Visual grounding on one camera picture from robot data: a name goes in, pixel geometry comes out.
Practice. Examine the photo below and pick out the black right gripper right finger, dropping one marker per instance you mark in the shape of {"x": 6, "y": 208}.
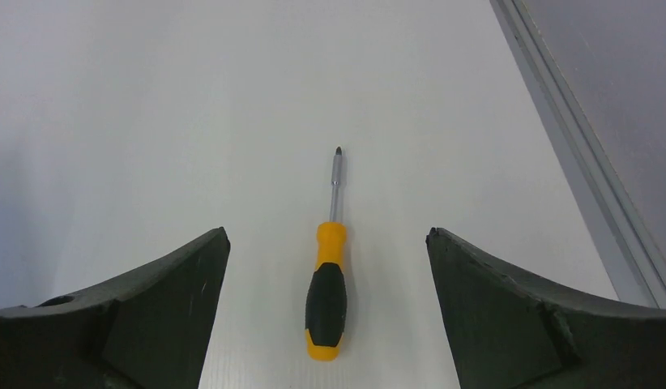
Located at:
{"x": 510, "y": 328}

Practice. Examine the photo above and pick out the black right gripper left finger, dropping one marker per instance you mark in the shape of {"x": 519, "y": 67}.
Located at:
{"x": 146, "y": 328}

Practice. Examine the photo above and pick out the yellow black handled screwdriver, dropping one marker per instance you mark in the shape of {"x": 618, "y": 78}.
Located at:
{"x": 326, "y": 301}

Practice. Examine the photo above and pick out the aluminium frame rail right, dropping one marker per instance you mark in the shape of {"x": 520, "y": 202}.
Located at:
{"x": 597, "y": 73}

